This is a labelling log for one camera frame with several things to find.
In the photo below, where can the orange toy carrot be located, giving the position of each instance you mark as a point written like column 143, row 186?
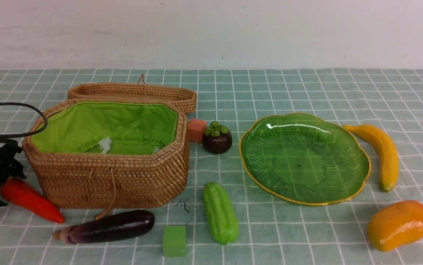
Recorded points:
column 17, row 192

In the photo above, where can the purple toy eggplant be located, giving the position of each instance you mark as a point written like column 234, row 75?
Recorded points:
column 121, row 226

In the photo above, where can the dark purple toy mangosteen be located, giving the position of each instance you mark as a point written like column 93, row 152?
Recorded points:
column 217, row 138

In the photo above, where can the yellow toy banana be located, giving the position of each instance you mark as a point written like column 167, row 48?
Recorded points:
column 384, row 147

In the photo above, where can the woven wicker basket green lining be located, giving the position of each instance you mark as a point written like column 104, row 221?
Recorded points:
column 101, row 153

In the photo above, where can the green foam cube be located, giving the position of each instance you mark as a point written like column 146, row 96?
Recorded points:
column 174, row 241

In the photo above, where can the woven wicker basket lid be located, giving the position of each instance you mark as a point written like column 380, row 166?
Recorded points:
column 184, row 99

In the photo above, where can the orange foam cube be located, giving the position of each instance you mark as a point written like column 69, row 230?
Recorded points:
column 196, row 128

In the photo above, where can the green toy bitter gourd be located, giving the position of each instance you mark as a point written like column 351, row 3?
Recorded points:
column 220, row 215

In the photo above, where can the green checkered tablecloth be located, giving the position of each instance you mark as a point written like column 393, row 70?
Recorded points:
column 270, row 230

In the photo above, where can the green glass leaf plate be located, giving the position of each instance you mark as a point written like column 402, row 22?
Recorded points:
column 304, row 160

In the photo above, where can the orange toy mango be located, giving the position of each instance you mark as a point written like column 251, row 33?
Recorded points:
column 398, row 224

